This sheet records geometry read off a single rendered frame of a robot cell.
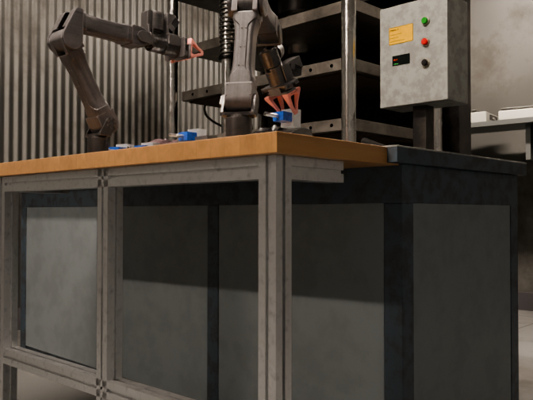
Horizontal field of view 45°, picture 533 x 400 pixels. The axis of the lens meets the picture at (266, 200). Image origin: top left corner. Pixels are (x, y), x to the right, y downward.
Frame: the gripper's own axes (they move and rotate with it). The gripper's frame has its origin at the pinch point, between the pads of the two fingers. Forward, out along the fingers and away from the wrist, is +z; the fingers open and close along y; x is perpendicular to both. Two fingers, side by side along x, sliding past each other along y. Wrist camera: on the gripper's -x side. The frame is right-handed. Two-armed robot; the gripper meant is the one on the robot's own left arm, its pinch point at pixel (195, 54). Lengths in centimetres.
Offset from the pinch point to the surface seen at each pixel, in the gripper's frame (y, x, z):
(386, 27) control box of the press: -30, -21, 74
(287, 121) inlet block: -42, 28, 1
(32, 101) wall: 176, -11, 31
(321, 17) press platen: 1, -32, 72
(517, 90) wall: 1, -36, 289
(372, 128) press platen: -16, 17, 86
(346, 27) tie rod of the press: -19, -21, 62
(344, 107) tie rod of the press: -19, 11, 62
